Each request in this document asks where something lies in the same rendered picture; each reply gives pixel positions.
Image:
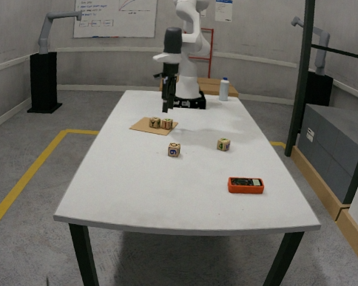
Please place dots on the white bottle with blue cap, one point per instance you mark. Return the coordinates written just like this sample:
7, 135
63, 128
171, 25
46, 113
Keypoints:
224, 90

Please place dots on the wooden letter block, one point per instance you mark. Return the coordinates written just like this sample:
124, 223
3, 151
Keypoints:
174, 149
167, 123
223, 144

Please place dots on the orange digital multimeter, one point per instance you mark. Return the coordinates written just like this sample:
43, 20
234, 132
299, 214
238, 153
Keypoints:
245, 185

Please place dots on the tan square mat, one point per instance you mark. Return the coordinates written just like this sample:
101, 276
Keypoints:
143, 126

